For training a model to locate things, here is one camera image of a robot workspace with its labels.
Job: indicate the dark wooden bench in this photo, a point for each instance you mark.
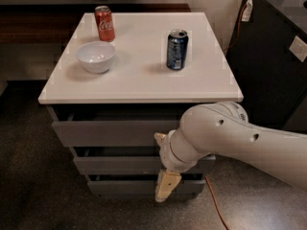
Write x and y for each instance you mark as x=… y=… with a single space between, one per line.
x=40 y=23

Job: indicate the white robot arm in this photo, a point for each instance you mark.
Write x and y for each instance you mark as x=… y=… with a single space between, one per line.
x=223 y=129

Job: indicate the white cable tag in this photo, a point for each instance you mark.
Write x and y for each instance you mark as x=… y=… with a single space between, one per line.
x=247 y=11

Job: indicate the black cabinet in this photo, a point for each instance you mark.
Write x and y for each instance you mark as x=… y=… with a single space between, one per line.
x=273 y=80

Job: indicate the grey bottom drawer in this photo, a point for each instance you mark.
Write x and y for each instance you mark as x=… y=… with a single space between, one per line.
x=141 y=185

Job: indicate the red Coca-Cola can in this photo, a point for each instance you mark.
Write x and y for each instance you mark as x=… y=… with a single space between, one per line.
x=103 y=17

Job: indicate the white-topped grey drawer cabinet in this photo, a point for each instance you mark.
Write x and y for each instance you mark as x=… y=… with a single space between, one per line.
x=139 y=74

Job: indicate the grey drawer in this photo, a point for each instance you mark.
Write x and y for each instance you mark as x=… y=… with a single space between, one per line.
x=117 y=160
x=141 y=185
x=115 y=125

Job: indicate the grey top drawer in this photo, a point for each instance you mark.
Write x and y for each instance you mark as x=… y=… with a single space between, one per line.
x=115 y=125

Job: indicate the white bowl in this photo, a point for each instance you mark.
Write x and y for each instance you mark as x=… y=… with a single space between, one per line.
x=96 y=57

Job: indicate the blue soda can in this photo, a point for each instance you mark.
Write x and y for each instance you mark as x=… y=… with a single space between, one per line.
x=177 y=49

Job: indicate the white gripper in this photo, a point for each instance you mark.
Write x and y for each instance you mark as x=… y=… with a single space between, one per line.
x=165 y=152

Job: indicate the white wall outlet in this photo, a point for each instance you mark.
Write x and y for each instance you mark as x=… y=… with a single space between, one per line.
x=299 y=48

